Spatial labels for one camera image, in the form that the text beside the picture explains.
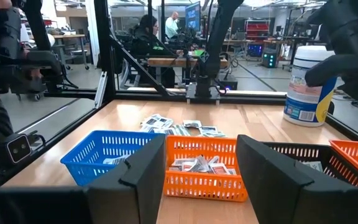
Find white packet dark print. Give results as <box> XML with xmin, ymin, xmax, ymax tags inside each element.
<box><xmin>139</xmin><ymin>123</ymin><xmax>157</xmax><ymax>134</ymax></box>

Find blue-lit monitor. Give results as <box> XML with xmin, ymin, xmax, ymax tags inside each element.
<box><xmin>185</xmin><ymin>1</ymin><xmax>202</xmax><ymax>32</ymax></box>

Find white wipes canister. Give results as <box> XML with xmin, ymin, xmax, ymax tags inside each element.
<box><xmin>283</xmin><ymin>45</ymin><xmax>338</xmax><ymax>128</ymax></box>

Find large white printed packet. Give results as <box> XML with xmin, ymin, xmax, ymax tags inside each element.
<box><xmin>141</xmin><ymin>113</ymin><xmax>174</xmax><ymax>129</ymax></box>

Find black plastic basket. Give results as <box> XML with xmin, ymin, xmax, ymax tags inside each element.
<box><xmin>261</xmin><ymin>141</ymin><xmax>358</xmax><ymax>189</ymax></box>

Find wooden workbench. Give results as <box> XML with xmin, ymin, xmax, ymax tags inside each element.
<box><xmin>147</xmin><ymin>57</ymin><xmax>229</xmax><ymax>90</ymax></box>

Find black box green lights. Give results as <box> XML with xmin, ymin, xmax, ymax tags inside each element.
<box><xmin>261</xmin><ymin>50</ymin><xmax>278</xmax><ymax>69</ymax></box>

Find white packet black text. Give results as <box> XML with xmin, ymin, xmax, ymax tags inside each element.
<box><xmin>194</xmin><ymin>154</ymin><xmax>211</xmax><ymax>174</ymax></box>

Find wooden-top table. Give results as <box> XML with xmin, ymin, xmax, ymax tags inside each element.
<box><xmin>52</xmin><ymin>33</ymin><xmax>90</xmax><ymax>71</ymax></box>

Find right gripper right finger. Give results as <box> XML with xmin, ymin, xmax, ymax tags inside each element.
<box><xmin>235</xmin><ymin>134</ymin><xmax>351</xmax><ymax>224</ymax></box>

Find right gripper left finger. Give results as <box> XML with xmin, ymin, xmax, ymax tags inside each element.
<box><xmin>84</xmin><ymin>133</ymin><xmax>167</xmax><ymax>224</ymax></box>

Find blue-lit screen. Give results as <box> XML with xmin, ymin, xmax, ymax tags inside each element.
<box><xmin>247</xmin><ymin>43</ymin><xmax>264</xmax><ymax>58</ymax></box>

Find blue plastic basket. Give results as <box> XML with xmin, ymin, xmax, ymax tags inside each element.
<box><xmin>60</xmin><ymin>129</ymin><xmax>160</xmax><ymax>187</ymax></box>

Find green object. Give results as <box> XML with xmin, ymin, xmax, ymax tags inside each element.
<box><xmin>193</xmin><ymin>49</ymin><xmax>210</xmax><ymax>59</ymax></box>

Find white metal bracket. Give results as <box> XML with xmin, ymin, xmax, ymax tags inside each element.
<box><xmin>93</xmin><ymin>71</ymin><xmax>108</xmax><ymax>110</ymax></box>

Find black aluminium frame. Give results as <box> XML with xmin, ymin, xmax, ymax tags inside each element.
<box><xmin>0</xmin><ymin>0</ymin><xmax>358</xmax><ymax>187</ymax></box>

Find small packet blue label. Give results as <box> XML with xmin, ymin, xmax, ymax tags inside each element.
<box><xmin>182</xmin><ymin>119</ymin><xmax>203</xmax><ymax>129</ymax></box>

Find grey twin-lens camera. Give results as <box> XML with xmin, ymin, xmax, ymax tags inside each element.
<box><xmin>4</xmin><ymin>133</ymin><xmax>34</xmax><ymax>165</ymax></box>

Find black box blue light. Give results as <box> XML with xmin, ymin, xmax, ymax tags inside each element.
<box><xmin>218</xmin><ymin>73</ymin><xmax>239</xmax><ymax>91</ymax></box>

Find red shelf rack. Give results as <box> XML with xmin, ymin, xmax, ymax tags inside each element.
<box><xmin>244</xmin><ymin>19</ymin><xmax>272</xmax><ymax>41</ymax></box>

